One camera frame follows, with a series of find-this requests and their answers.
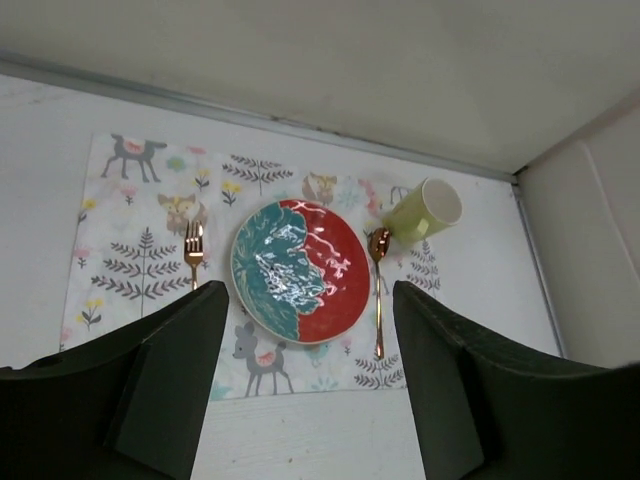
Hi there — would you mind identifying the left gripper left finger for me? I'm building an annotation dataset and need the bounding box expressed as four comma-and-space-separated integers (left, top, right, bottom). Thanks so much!
1, 281, 229, 479

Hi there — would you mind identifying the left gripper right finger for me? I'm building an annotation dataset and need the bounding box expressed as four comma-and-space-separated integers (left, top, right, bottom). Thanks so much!
393, 281, 639, 479

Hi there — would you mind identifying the floral white cloth napkin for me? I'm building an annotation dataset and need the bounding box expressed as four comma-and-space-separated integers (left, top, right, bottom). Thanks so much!
59, 134, 441, 401

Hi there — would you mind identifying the copper fork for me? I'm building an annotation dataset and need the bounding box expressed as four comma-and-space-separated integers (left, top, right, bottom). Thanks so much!
184, 221, 204, 290

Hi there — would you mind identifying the copper spoon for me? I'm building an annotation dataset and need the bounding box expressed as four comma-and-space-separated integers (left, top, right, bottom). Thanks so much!
368, 227, 391, 360

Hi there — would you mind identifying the pale yellow mug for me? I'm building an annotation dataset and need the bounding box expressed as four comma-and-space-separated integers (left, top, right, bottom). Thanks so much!
382, 178, 463, 247

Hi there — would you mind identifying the red and teal plate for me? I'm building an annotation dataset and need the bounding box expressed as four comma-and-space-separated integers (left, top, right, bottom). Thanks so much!
230, 199, 371, 345

